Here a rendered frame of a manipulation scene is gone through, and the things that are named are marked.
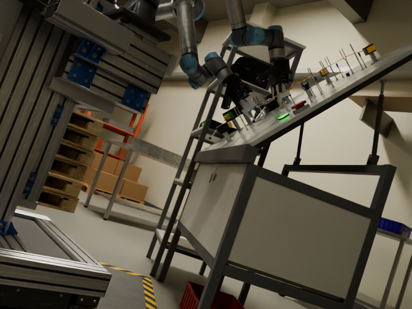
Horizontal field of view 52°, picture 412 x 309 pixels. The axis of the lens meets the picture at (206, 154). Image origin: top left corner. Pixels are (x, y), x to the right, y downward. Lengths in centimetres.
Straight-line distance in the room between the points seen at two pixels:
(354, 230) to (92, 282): 104
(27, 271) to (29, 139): 51
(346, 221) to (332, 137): 347
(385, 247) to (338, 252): 276
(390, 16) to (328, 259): 420
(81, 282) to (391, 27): 468
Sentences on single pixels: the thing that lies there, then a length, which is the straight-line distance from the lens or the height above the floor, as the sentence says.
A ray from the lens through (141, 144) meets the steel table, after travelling 457.
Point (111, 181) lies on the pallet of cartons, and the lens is 689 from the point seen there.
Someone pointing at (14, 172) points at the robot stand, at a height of 46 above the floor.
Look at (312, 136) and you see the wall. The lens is 540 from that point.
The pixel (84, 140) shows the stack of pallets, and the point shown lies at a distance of 428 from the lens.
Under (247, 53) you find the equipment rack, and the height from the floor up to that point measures 183.
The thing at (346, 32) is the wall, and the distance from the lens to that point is 588.
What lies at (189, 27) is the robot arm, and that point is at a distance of 196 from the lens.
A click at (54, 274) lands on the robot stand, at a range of 158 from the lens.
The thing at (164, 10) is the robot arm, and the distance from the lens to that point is 221.
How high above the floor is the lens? 63
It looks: 5 degrees up
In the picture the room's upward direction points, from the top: 20 degrees clockwise
